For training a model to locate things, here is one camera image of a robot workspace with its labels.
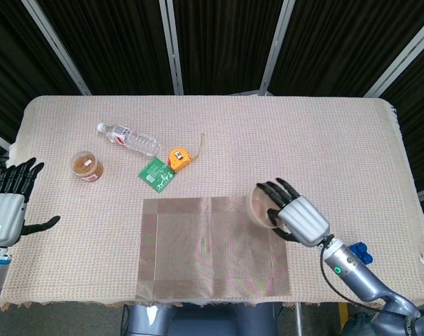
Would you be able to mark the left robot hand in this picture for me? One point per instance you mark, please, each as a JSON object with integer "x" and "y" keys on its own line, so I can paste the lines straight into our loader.
{"x": 5, "y": 217}

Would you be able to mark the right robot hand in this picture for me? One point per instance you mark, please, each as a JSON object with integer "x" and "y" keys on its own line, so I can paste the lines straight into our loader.
{"x": 302, "y": 220}

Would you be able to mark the beige bowl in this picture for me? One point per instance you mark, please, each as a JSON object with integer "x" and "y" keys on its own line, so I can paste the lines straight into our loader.
{"x": 257, "y": 206}

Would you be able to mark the brown woven placemat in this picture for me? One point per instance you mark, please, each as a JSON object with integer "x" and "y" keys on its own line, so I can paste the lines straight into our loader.
{"x": 211, "y": 252}

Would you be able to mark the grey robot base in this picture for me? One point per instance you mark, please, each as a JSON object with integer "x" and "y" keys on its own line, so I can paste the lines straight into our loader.
{"x": 204, "y": 322}

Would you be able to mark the blue toy brick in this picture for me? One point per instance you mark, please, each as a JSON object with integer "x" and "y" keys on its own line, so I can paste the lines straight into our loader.
{"x": 362, "y": 253}

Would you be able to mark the beige woven tablecloth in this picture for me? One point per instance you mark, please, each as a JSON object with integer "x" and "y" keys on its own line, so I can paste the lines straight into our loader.
{"x": 267, "y": 140}

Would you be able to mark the clear jar of rubber bands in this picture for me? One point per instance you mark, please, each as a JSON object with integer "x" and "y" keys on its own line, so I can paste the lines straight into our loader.
{"x": 87, "y": 166}

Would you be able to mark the metal table leg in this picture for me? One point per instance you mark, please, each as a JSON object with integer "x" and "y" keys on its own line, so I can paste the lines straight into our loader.
{"x": 299, "y": 320}

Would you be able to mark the dark blue bag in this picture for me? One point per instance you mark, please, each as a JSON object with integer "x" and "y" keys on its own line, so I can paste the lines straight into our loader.
{"x": 357, "y": 325}

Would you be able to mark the yellow tape measure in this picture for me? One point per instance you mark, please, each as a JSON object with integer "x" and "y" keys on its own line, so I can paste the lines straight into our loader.
{"x": 179, "y": 159}

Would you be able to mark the clear plastic water bottle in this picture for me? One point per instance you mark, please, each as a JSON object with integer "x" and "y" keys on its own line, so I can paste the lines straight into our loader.
{"x": 138, "y": 141}

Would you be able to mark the green sachet packet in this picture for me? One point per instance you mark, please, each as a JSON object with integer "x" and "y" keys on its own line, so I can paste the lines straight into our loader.
{"x": 155, "y": 174}

